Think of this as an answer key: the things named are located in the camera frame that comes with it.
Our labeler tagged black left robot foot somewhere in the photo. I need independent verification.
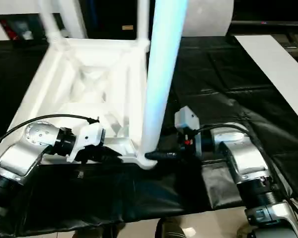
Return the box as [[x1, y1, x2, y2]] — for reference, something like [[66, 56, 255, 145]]
[[72, 225, 112, 238]]

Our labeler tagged white plastic table top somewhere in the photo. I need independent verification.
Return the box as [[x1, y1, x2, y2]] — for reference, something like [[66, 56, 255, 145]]
[[5, 38, 157, 171]]

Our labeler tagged white flat board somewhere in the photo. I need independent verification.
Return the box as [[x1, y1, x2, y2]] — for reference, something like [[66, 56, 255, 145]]
[[234, 34, 298, 128]]

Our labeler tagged black right robot foot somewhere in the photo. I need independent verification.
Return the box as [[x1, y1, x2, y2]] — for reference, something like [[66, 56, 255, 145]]
[[155, 218, 188, 238]]

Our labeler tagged black box with yellow label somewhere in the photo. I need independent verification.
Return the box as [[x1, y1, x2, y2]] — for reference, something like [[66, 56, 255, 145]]
[[87, 0, 140, 40]]

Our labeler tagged white plastic table leg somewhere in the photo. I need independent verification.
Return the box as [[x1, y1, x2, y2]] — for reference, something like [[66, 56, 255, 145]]
[[38, 0, 66, 47], [136, 0, 151, 51], [140, 0, 189, 167]]

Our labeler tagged black robot foot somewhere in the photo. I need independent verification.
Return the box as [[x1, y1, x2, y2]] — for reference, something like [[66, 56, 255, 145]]
[[155, 218, 188, 238], [72, 225, 112, 238]]

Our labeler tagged white cabinet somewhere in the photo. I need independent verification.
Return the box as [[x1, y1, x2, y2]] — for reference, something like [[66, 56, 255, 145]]
[[0, 0, 88, 41]]

